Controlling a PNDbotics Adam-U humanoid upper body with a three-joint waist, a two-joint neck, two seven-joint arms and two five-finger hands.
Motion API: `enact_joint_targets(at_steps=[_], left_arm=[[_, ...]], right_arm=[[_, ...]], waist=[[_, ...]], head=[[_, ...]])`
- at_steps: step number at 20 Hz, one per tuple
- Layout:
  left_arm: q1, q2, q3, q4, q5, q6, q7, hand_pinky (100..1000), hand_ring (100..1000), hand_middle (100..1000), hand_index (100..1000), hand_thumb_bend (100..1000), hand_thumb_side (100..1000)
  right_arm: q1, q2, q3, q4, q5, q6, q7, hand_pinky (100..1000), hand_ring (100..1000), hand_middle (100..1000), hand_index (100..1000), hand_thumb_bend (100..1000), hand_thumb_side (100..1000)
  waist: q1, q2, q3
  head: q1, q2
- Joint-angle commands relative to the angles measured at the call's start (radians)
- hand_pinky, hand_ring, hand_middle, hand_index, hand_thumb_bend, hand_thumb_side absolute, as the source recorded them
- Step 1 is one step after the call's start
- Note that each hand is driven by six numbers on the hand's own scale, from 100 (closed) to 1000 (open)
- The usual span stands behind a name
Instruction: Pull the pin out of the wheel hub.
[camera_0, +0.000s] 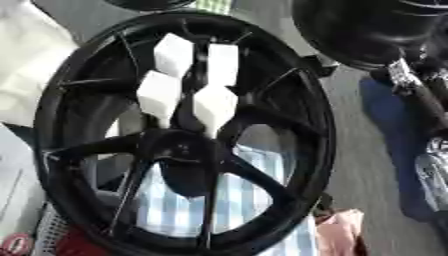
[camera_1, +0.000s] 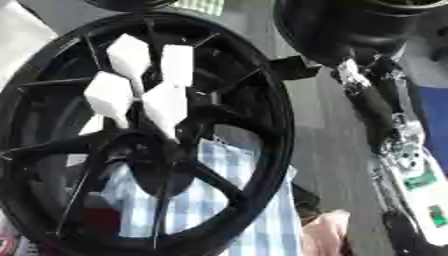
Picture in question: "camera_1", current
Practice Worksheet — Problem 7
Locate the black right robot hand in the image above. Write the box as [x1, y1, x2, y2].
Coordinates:
[330, 55, 412, 154]

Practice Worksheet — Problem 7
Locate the black spoked wheel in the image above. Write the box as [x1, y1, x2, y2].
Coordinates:
[0, 9, 298, 256]

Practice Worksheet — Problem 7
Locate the black round wheel rim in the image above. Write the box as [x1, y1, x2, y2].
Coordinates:
[84, 0, 179, 12]

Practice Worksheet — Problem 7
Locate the person's hand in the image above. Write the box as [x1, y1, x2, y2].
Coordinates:
[299, 209, 356, 256]

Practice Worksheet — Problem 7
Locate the person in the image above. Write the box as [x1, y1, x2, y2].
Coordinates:
[101, 137, 307, 256]

